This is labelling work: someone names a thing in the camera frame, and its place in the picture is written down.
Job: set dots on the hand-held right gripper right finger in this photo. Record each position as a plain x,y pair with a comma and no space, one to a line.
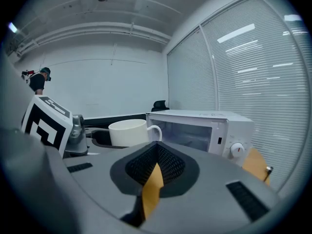
207,199

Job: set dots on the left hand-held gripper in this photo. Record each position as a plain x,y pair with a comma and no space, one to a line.
46,125

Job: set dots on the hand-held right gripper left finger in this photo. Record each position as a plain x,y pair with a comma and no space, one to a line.
102,177

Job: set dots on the white cup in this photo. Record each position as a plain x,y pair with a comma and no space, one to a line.
129,133

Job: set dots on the white microwave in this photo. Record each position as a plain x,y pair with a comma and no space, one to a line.
195,121

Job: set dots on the black office chair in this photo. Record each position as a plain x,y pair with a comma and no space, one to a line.
159,105

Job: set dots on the white ceiling pipe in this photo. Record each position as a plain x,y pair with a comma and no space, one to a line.
97,29

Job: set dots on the white venetian blinds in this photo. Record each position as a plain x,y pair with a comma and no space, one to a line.
256,82

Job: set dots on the ceiling light panel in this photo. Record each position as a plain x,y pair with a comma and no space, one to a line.
12,27

